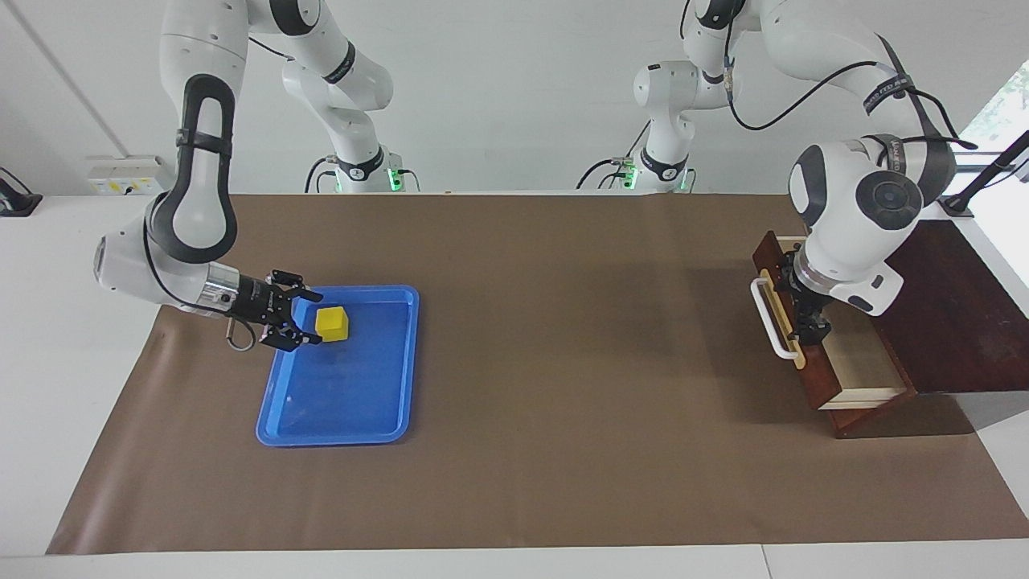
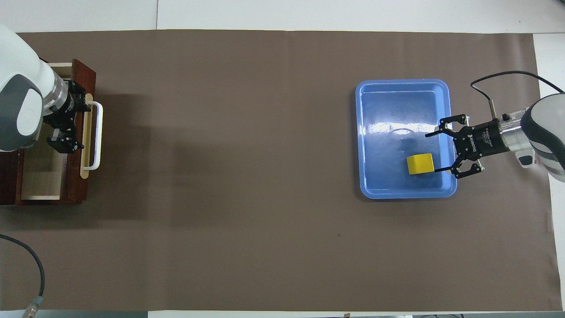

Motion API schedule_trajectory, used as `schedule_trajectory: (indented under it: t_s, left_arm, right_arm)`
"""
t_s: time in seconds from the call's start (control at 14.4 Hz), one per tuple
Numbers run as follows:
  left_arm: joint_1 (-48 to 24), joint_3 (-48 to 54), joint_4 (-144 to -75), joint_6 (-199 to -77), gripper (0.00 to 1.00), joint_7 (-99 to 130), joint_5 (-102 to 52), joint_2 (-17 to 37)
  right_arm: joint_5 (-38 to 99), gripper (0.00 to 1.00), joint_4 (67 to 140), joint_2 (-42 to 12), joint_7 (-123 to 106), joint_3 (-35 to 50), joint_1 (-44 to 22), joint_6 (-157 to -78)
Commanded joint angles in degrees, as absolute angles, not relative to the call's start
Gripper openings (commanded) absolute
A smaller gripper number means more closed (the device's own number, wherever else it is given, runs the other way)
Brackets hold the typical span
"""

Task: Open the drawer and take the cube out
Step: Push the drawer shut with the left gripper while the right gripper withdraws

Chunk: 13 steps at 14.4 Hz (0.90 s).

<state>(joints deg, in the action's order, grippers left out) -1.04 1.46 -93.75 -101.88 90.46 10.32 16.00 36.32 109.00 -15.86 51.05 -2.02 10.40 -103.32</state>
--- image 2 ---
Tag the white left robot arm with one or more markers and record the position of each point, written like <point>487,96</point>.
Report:
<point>22,88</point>

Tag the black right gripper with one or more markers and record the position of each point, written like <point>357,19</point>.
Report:
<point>483,140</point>

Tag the yellow cube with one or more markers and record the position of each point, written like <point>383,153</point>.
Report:
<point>420,164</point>

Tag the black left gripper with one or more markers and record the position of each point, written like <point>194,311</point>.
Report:
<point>66,112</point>

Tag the dark wooden cabinet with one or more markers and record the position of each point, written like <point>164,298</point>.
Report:
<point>9,176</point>

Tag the brown table mat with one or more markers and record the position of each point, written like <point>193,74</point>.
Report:
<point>220,198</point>

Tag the blue plastic tray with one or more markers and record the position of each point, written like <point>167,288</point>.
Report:
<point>388,154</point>

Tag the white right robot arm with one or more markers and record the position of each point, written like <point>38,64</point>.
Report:
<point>547,132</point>

